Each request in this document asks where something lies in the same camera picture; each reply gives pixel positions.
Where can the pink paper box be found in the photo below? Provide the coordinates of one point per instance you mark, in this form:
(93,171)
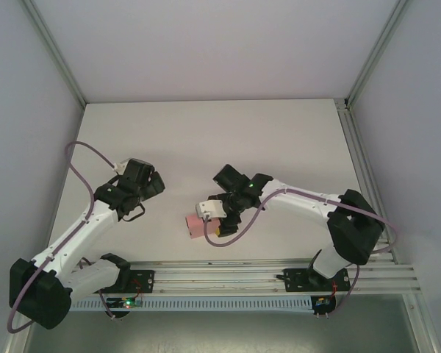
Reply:
(196,228)

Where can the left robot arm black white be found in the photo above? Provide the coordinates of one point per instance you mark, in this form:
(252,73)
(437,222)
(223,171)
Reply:
(77,235)

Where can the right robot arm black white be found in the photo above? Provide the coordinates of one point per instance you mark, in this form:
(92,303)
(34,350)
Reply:
(356,228)

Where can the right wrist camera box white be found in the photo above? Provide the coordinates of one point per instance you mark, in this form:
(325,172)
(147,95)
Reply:
(211,209)

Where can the aluminium mounting rail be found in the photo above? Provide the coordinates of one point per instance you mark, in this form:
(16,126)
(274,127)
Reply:
(220,279)

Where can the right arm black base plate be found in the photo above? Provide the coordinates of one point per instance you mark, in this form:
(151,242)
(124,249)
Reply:
(294,281)

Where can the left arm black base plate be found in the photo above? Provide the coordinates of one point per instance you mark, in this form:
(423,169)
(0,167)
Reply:
(143,279)

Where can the aluminium side rail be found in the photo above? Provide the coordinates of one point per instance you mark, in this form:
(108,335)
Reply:
(355,147)

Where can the aluminium frame post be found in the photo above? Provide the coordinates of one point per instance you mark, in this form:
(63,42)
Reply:
(376,51)
(57,51)

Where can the aluminium frame leg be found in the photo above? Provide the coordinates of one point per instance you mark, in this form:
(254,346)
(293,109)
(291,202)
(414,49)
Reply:
(424,323)
(20,338)

